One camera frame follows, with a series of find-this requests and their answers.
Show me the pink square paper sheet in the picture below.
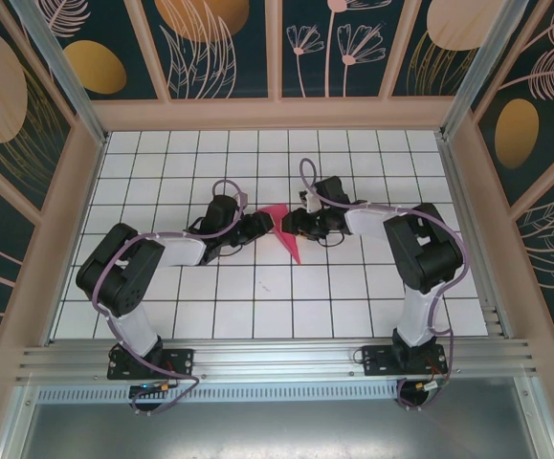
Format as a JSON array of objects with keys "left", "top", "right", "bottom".
[{"left": 256, "top": 204, "right": 303, "bottom": 266}]

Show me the grey sheet metal tray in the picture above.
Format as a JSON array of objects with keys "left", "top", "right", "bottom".
[{"left": 0, "top": 382, "right": 554, "bottom": 459}]

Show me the small black controller board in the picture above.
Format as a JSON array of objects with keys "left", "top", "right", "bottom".
[{"left": 127, "top": 381, "right": 162, "bottom": 396}]

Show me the aluminium side rail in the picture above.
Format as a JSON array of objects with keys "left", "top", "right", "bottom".
[{"left": 436, "top": 133, "right": 515, "bottom": 339}]

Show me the long aluminium mounting rail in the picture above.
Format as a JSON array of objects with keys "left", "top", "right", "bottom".
[{"left": 15, "top": 337, "right": 540, "bottom": 384}]

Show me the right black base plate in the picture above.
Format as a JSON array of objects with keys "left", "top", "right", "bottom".
[{"left": 361, "top": 343, "right": 449, "bottom": 378}]

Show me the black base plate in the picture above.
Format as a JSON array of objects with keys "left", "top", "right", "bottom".
[
  {"left": 107, "top": 347, "right": 196, "bottom": 382},
  {"left": 361, "top": 343, "right": 449, "bottom": 378}
]

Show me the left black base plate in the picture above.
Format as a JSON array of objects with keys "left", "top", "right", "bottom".
[{"left": 107, "top": 347, "right": 196, "bottom": 382}]

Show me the slotted grey cable duct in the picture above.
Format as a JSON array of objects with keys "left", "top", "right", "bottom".
[{"left": 36, "top": 384, "right": 402, "bottom": 404}]

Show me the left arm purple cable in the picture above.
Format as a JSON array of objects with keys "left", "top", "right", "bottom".
[{"left": 92, "top": 179, "right": 206, "bottom": 417}]

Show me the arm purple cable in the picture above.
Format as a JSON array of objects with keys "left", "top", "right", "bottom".
[
  {"left": 299, "top": 158, "right": 469, "bottom": 413},
  {"left": 92, "top": 179, "right": 206, "bottom": 417}
]

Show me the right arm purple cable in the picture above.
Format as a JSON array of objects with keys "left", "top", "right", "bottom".
[{"left": 299, "top": 158, "right": 469, "bottom": 413}]

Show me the right aluminium frame post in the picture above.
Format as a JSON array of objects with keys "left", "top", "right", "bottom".
[{"left": 438, "top": 0, "right": 532, "bottom": 141}]

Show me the aluminium frame post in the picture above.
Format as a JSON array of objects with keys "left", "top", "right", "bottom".
[
  {"left": 438, "top": 0, "right": 532, "bottom": 141},
  {"left": 9, "top": 0, "right": 111, "bottom": 147}
]

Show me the left aluminium frame post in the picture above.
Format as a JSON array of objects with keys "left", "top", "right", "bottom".
[{"left": 9, "top": 0, "right": 111, "bottom": 147}]

